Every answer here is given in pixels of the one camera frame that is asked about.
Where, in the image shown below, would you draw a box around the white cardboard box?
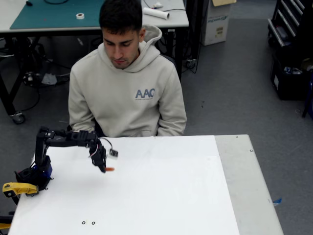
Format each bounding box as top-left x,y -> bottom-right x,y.
201,0 -> 238,47

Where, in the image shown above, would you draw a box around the white paper roll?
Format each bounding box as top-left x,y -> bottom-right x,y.
142,6 -> 170,20

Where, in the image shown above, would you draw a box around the thin black camera cable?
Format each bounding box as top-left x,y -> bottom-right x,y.
98,137 -> 113,151

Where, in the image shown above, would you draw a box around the green cutting mat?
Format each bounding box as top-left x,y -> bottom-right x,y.
9,0 -> 142,30

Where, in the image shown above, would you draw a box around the white red servo wire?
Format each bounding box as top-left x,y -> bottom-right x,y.
88,143 -> 101,159

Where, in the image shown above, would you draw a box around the grey work table black legs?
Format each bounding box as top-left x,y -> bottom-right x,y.
0,0 -> 190,124

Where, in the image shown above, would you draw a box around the blue chair leg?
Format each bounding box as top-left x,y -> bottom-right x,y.
302,78 -> 313,118

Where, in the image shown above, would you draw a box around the large white paper sheet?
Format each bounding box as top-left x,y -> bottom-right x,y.
7,135 -> 241,235

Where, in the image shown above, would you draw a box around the yellow table clamp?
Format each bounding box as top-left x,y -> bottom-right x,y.
2,182 -> 40,198

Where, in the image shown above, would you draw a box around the white crumpled bag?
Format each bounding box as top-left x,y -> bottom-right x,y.
41,72 -> 58,85

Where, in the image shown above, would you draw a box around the black metal drawer rack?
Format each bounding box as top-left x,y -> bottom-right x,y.
267,0 -> 307,47

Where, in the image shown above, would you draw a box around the yellow black clamp handle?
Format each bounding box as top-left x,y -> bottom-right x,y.
0,215 -> 13,230

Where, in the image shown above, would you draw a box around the man in beige hoodie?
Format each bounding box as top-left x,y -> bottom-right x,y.
68,0 -> 188,138

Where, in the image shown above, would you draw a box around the black storage crate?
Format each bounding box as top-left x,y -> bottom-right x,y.
269,52 -> 313,101

